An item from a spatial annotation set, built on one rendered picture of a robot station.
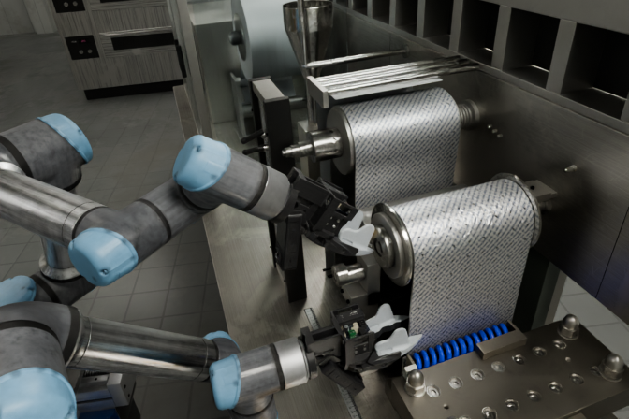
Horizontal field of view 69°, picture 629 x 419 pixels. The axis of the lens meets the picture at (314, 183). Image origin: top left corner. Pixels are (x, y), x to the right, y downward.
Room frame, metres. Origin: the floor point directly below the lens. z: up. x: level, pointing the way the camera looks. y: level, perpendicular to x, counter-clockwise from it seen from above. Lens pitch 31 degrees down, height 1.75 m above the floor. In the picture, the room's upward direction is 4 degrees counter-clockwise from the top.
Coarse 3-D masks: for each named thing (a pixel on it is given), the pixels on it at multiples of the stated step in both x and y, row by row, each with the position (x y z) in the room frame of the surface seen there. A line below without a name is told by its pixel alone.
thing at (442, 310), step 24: (504, 264) 0.61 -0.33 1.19; (432, 288) 0.57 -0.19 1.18; (456, 288) 0.58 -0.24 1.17; (480, 288) 0.60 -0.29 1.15; (504, 288) 0.62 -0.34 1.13; (432, 312) 0.57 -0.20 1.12; (456, 312) 0.59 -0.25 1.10; (480, 312) 0.60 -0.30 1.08; (504, 312) 0.62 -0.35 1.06; (408, 336) 0.56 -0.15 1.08; (432, 336) 0.57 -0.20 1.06; (456, 336) 0.59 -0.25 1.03
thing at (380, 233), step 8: (376, 232) 0.62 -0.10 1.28; (384, 232) 0.60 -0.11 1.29; (376, 240) 0.62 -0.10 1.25; (384, 240) 0.59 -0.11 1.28; (376, 248) 0.61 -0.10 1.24; (384, 248) 0.59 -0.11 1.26; (392, 248) 0.58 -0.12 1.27; (376, 256) 0.61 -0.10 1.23; (384, 256) 0.59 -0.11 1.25; (392, 256) 0.58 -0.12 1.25; (384, 264) 0.59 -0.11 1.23; (392, 264) 0.58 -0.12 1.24
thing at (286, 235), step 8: (288, 216) 0.56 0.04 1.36; (296, 216) 0.57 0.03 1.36; (280, 224) 0.59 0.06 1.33; (288, 224) 0.56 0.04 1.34; (296, 224) 0.57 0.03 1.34; (280, 232) 0.58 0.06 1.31; (288, 232) 0.56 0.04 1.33; (296, 232) 0.57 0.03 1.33; (280, 240) 0.58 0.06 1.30; (288, 240) 0.56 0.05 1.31; (296, 240) 0.57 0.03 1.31; (280, 248) 0.58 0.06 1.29; (288, 248) 0.56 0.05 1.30; (296, 248) 0.57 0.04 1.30; (280, 256) 0.57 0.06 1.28; (288, 256) 0.56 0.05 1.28; (296, 256) 0.57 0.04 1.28; (280, 264) 0.57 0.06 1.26; (288, 264) 0.56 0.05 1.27; (296, 264) 0.57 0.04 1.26
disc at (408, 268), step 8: (376, 208) 0.66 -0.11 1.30; (384, 208) 0.63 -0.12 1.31; (392, 216) 0.61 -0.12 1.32; (400, 224) 0.58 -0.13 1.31; (400, 232) 0.58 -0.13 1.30; (408, 248) 0.56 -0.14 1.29; (408, 256) 0.55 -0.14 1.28; (408, 264) 0.55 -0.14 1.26; (408, 272) 0.55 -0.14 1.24; (392, 280) 0.60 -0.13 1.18; (400, 280) 0.57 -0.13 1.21; (408, 280) 0.55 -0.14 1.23
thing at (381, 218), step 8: (376, 216) 0.64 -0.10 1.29; (384, 216) 0.62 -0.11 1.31; (376, 224) 0.64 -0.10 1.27; (384, 224) 0.61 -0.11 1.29; (392, 224) 0.60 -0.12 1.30; (392, 232) 0.59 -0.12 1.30; (392, 240) 0.58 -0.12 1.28; (400, 240) 0.57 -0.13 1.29; (408, 240) 0.58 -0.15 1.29; (400, 248) 0.57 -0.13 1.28; (400, 256) 0.56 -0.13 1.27; (400, 264) 0.56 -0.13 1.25; (392, 272) 0.58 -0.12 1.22; (400, 272) 0.56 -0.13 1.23
